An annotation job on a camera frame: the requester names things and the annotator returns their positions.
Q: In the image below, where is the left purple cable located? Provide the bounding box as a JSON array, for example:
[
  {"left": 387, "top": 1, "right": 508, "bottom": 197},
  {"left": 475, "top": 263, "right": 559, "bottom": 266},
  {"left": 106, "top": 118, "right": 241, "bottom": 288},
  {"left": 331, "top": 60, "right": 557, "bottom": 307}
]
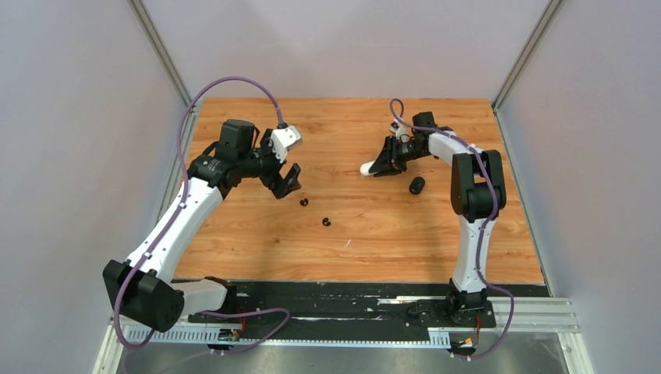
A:
[{"left": 112, "top": 76, "right": 292, "bottom": 356}]

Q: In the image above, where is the right aluminium corner post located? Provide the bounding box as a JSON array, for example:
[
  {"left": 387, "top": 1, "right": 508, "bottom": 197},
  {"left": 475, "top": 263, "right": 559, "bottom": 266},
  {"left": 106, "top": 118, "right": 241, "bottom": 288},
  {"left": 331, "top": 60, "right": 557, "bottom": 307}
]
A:
[{"left": 491, "top": 0, "right": 564, "bottom": 113}]

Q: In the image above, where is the aluminium corner post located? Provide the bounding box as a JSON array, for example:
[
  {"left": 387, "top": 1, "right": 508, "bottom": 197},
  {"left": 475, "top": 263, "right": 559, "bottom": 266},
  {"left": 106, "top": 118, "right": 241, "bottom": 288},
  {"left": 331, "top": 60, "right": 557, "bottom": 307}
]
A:
[
  {"left": 491, "top": 0, "right": 564, "bottom": 113},
  {"left": 127, "top": 0, "right": 192, "bottom": 106}
]

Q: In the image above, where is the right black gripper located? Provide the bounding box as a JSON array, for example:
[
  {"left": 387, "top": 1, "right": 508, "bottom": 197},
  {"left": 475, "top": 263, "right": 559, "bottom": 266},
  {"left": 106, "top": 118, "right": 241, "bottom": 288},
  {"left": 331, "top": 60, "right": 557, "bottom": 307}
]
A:
[{"left": 370, "top": 135, "right": 429, "bottom": 177}]

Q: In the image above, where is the white earbud charging case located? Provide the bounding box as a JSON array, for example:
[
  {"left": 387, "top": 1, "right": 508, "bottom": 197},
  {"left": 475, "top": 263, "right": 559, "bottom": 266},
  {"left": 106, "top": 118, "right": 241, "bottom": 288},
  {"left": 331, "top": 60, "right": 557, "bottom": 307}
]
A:
[{"left": 359, "top": 161, "right": 376, "bottom": 177}]

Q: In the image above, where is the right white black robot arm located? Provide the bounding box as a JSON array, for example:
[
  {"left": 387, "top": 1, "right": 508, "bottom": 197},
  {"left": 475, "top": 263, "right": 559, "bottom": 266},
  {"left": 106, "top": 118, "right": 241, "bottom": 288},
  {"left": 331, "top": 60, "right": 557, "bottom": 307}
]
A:
[{"left": 360, "top": 111, "right": 507, "bottom": 326}]

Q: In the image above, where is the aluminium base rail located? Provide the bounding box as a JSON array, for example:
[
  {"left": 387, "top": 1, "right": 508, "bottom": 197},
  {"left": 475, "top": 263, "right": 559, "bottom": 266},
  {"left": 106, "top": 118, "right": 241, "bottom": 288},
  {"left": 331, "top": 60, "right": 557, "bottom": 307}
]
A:
[{"left": 109, "top": 290, "right": 581, "bottom": 334}]

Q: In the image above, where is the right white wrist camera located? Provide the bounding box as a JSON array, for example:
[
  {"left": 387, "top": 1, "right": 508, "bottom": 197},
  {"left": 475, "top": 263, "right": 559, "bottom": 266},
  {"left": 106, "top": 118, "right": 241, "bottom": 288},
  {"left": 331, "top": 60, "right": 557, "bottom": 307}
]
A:
[{"left": 391, "top": 122, "right": 412, "bottom": 143}]

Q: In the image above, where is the black earbud charging case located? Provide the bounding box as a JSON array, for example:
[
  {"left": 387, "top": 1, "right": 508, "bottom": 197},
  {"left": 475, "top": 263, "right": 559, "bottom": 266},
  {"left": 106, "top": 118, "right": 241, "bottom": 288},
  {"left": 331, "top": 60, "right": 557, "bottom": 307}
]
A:
[{"left": 408, "top": 176, "right": 426, "bottom": 196}]

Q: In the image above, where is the left aluminium corner post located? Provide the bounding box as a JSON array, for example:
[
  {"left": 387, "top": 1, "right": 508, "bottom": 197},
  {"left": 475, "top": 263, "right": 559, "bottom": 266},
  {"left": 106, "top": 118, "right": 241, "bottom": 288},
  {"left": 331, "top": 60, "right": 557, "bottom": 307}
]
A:
[{"left": 127, "top": 0, "right": 192, "bottom": 106}]

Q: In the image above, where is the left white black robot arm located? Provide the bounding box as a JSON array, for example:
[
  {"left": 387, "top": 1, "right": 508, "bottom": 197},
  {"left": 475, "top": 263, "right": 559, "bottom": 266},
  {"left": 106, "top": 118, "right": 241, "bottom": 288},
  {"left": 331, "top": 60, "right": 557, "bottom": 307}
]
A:
[{"left": 102, "top": 119, "right": 302, "bottom": 332}]

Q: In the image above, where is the white slotted cable duct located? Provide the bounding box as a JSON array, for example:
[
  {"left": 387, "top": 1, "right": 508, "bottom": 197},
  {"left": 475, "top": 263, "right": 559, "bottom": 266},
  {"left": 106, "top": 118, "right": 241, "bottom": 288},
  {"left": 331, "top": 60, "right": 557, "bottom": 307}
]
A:
[{"left": 123, "top": 328, "right": 451, "bottom": 349}]

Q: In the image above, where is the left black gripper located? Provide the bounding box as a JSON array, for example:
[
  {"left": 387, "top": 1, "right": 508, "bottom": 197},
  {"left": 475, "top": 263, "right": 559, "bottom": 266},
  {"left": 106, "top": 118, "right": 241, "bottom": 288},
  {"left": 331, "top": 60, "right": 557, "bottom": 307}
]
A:
[{"left": 239, "top": 129, "right": 302, "bottom": 198}]

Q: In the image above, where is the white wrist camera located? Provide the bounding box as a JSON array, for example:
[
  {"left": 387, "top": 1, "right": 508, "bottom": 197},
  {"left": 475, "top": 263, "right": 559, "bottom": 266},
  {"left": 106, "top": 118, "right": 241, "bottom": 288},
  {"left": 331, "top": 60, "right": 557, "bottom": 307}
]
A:
[
  {"left": 391, "top": 122, "right": 412, "bottom": 143},
  {"left": 270, "top": 126, "right": 302, "bottom": 164}
]

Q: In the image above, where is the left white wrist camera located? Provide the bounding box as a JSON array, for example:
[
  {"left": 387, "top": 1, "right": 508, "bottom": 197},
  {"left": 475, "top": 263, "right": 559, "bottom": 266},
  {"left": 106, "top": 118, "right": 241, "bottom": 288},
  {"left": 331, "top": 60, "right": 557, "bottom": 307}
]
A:
[{"left": 270, "top": 126, "right": 302, "bottom": 164}]

